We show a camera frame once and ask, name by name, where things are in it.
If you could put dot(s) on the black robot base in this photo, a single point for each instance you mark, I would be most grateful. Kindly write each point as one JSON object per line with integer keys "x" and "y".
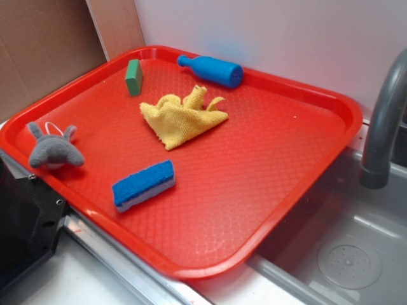
{"x": 32, "y": 216}

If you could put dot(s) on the green rectangular block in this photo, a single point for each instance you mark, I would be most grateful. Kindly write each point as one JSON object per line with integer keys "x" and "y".
{"x": 134, "y": 77}

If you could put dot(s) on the red plastic tray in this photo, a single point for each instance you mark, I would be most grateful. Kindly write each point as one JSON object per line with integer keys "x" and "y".
{"x": 234, "y": 183}

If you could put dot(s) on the yellow crumpled cloth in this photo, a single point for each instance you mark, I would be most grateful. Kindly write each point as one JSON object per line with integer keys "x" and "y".
{"x": 176, "y": 120}

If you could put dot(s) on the blue and white sponge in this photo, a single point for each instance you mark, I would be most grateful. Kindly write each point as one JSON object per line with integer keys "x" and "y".
{"x": 143, "y": 185}

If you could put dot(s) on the blue plastic bottle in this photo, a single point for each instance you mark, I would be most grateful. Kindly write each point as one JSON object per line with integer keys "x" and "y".
{"x": 215, "y": 70}

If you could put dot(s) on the grey plush toy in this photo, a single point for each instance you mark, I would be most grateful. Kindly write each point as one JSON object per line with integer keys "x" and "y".
{"x": 54, "y": 151}

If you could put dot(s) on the grey plastic sink basin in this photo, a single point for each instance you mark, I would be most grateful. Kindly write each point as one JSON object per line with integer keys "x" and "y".
{"x": 342, "y": 243}

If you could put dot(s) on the grey sink faucet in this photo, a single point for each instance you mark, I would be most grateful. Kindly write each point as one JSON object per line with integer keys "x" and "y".
{"x": 386, "y": 138}

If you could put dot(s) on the brown cardboard panel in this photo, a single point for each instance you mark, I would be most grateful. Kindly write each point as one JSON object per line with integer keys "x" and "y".
{"x": 47, "y": 44}

